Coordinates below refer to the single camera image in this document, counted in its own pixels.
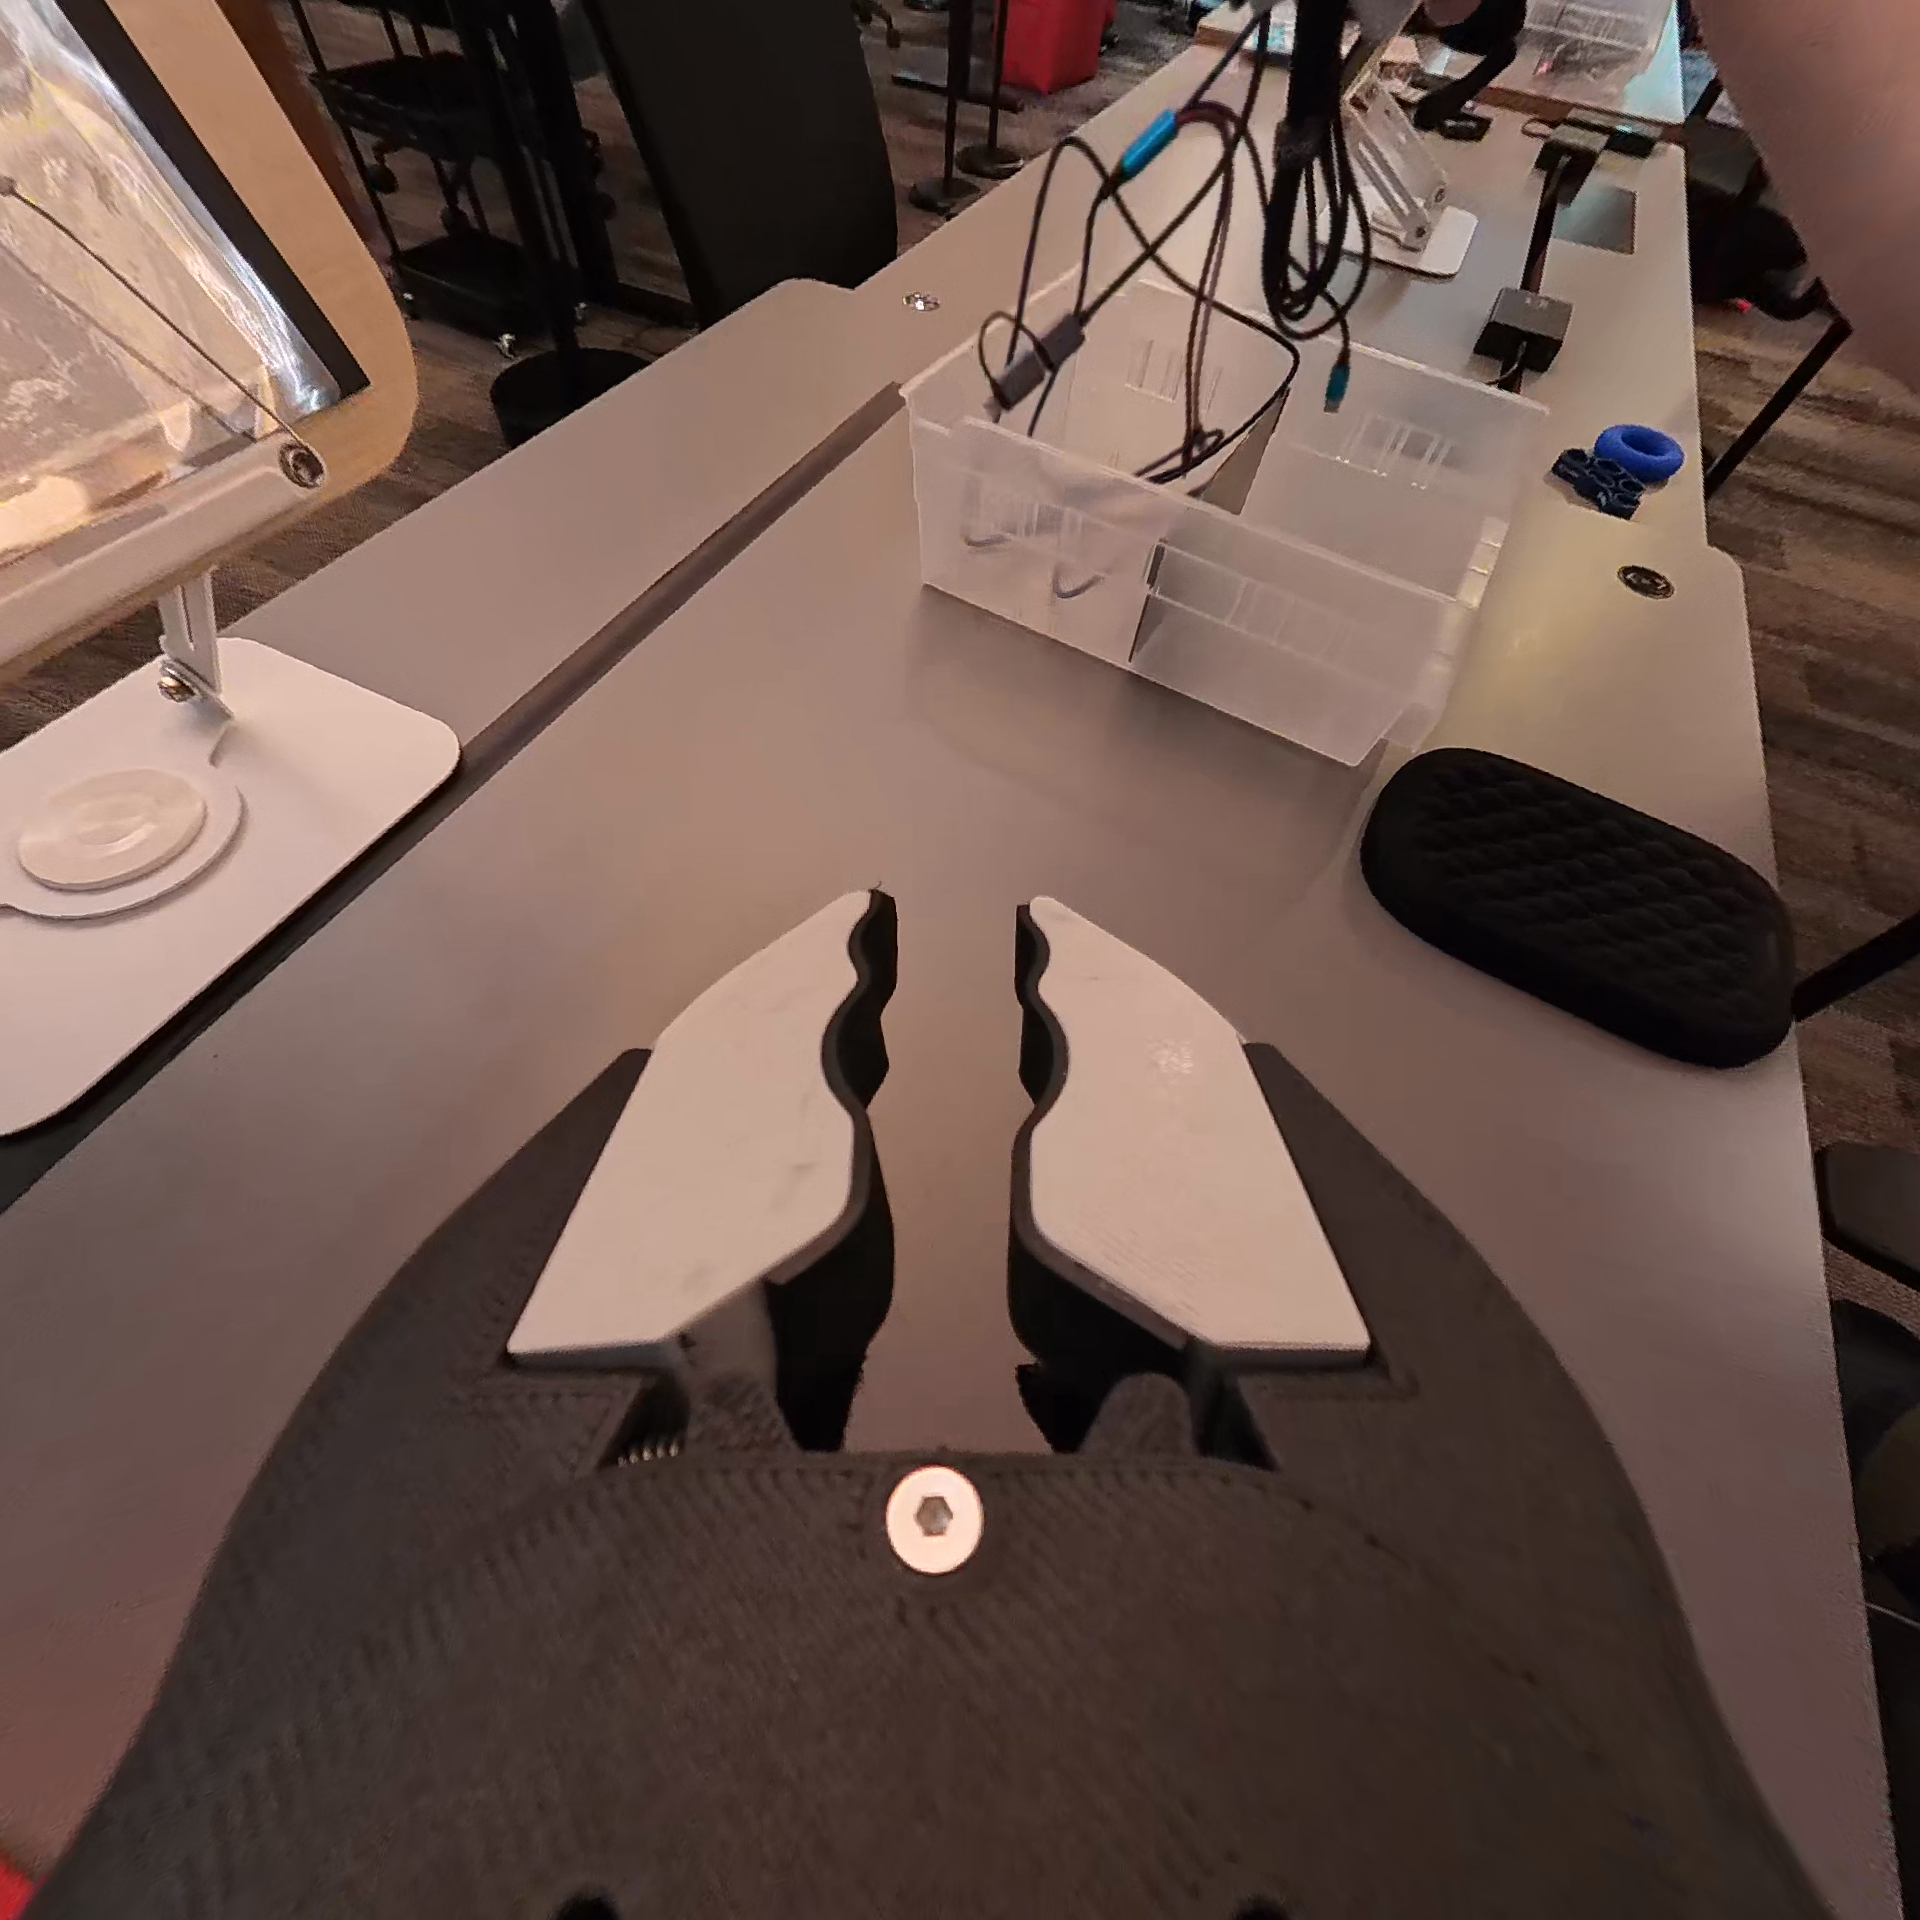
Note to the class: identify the black pole stand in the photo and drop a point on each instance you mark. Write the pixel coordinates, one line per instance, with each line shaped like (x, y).
(570, 394)

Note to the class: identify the person's right forearm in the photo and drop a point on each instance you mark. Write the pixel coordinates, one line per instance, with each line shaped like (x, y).
(1830, 149)

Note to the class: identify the black rolling cart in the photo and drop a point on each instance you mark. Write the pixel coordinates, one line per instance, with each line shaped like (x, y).
(464, 284)

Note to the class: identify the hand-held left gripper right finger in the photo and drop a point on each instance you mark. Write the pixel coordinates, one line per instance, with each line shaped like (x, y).
(1184, 1170)

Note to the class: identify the black wrist rest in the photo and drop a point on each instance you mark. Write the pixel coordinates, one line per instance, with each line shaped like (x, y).
(1576, 901)

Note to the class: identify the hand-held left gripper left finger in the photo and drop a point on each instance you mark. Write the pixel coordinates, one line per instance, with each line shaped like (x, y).
(704, 1141)

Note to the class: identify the red plastic bin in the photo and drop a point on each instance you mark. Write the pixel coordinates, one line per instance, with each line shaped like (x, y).
(1058, 44)

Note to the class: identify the black adapter box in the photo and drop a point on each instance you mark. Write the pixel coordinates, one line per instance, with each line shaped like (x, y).
(1522, 331)

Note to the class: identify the clear plastic bin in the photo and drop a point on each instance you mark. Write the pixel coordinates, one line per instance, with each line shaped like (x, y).
(1276, 661)

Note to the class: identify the blue plastic linkage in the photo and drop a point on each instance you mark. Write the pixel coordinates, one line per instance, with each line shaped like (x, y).
(1590, 482)

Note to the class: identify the white tablet stand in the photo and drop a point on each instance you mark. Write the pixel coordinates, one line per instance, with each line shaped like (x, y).
(330, 779)
(1425, 240)

